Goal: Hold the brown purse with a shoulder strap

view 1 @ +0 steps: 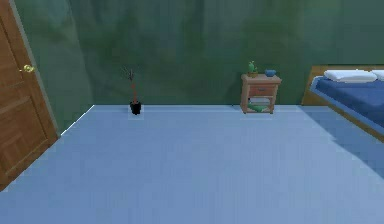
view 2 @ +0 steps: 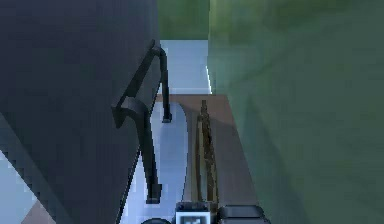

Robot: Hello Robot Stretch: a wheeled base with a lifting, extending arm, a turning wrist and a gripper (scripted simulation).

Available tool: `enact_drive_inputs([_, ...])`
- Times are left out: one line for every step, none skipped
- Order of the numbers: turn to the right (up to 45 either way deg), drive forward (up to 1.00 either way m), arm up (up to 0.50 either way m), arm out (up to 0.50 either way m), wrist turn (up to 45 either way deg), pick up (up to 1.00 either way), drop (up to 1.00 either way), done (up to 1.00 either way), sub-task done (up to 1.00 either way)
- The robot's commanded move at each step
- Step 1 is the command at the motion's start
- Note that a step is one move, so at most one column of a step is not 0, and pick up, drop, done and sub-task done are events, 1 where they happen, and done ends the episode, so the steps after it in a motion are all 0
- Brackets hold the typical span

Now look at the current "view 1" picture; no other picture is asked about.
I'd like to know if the wooden bedside table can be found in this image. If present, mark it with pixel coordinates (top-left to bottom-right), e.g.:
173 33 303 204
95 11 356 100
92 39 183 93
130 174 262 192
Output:
240 73 283 115

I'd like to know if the brown wooden room door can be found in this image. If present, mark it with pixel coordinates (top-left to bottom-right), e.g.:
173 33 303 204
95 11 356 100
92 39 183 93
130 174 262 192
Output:
0 0 59 192

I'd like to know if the green cloth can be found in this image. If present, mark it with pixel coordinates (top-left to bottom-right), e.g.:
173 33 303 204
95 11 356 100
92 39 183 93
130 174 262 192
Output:
247 103 269 113

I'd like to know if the white pillow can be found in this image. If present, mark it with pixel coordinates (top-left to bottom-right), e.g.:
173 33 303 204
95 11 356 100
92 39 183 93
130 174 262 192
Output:
370 69 384 82
323 68 378 84

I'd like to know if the white book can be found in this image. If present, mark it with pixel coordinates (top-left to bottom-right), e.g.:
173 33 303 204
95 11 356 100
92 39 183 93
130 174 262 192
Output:
249 96 271 105

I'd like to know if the wooden bed with blue cover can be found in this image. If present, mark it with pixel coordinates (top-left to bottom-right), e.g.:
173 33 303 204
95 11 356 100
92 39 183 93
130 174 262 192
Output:
300 65 384 144

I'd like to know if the bare plant in black pot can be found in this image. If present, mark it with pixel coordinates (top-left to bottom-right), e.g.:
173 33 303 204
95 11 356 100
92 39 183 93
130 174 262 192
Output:
121 65 144 116

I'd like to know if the small green potted cactus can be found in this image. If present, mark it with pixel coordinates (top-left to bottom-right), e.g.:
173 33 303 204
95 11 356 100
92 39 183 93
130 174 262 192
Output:
247 60 259 79

